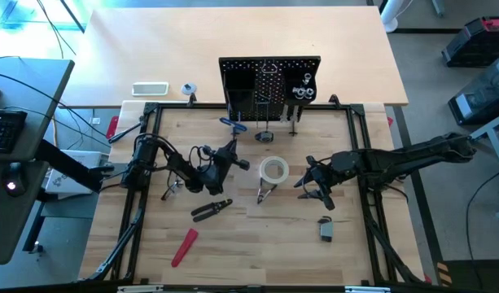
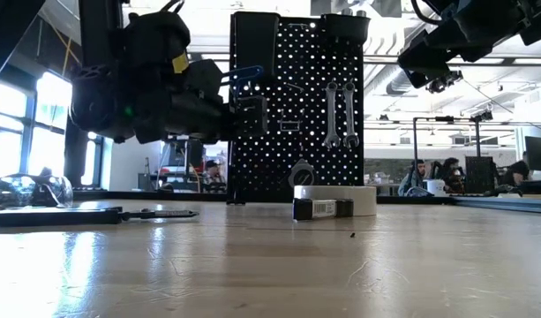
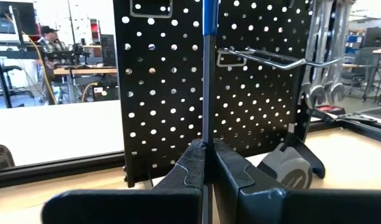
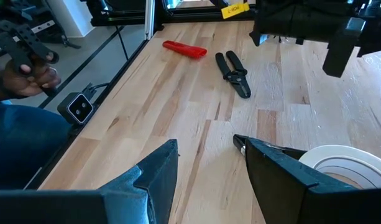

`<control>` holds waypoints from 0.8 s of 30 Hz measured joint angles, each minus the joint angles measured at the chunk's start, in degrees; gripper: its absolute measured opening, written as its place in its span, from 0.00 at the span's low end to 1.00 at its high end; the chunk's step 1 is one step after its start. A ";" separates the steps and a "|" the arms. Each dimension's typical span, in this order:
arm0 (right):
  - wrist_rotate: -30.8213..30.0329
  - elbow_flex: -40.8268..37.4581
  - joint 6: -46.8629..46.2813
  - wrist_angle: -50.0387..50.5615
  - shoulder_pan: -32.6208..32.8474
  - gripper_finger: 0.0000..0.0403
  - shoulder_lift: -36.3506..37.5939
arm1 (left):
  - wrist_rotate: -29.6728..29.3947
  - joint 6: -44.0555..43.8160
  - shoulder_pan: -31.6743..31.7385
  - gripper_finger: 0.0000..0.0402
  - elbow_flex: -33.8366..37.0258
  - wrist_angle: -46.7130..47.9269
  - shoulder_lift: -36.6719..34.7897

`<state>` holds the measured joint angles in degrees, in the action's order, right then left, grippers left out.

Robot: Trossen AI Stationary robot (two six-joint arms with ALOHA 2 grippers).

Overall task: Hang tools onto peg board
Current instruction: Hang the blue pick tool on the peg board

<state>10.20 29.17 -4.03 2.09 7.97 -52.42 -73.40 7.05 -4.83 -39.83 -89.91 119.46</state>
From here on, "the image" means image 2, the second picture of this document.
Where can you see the small silver socket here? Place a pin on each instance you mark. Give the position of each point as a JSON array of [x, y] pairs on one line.
[[362, 13]]

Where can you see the large silver socket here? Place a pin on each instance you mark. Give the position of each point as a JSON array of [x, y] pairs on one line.
[[347, 12]]

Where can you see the silver combination wrench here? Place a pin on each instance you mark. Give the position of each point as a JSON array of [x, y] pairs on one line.
[[349, 115], [331, 115]]

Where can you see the black perforated peg board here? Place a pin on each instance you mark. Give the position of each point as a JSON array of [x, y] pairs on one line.
[[305, 163]]

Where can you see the grey round notched knob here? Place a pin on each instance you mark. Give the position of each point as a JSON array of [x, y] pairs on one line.
[[302, 176]]

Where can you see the white tape roll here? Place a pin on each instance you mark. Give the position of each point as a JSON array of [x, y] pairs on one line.
[[362, 194]]

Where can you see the small clear and black box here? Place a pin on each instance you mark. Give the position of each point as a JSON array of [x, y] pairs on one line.
[[323, 208]]

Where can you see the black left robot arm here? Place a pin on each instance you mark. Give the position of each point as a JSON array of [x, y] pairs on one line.
[[102, 35]]

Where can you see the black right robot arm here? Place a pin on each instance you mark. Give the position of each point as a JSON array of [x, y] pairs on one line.
[[482, 22]]

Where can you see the long ceiling light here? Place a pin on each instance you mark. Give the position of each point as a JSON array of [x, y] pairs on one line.
[[208, 56]]

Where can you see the tall black plastic bin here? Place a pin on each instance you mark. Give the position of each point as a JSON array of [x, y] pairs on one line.
[[257, 44]]

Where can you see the person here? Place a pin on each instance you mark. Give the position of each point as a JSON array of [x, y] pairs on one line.
[[517, 172], [214, 174], [413, 179], [452, 174]]

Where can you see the short black plastic bin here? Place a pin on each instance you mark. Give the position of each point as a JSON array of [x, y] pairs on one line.
[[345, 28]]

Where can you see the black pole stand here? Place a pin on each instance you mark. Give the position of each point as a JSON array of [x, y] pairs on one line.
[[415, 146]]

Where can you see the black perforated box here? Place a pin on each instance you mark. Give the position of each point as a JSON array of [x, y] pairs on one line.
[[481, 174]]

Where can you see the white background container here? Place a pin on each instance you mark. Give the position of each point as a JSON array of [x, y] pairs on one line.
[[435, 187]]

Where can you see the black building column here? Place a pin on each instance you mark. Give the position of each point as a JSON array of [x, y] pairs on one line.
[[76, 163]]

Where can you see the black computer monitor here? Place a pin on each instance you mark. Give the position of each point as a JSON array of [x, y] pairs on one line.
[[539, 153]]

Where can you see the blue flat mat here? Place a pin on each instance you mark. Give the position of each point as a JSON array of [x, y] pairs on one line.
[[526, 205]]

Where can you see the clear safety glasses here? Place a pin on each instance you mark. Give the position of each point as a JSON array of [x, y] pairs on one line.
[[23, 190]]

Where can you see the black ceiling camera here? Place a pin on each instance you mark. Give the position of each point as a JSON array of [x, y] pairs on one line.
[[444, 81]]

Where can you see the silver ventilation duct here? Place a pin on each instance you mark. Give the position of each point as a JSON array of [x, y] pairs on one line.
[[395, 84]]

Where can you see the black aluminium rig frame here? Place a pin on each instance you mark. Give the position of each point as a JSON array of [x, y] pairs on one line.
[[429, 199]]

